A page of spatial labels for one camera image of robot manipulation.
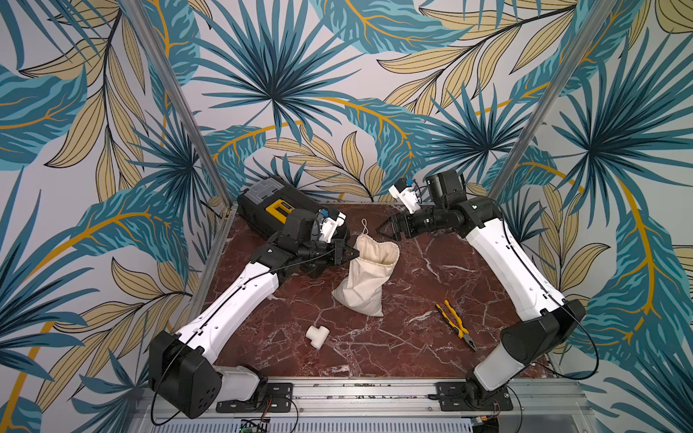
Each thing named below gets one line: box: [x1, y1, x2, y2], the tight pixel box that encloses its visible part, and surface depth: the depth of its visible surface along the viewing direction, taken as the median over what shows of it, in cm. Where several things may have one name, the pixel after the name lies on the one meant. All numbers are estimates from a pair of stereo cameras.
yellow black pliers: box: [434, 299, 478, 352], surface depth 87 cm
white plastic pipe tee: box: [304, 324, 331, 350], surface depth 83 cm
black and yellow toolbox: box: [236, 175, 324, 240], surface depth 98 cm
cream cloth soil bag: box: [332, 218, 401, 317], surface depth 80 cm
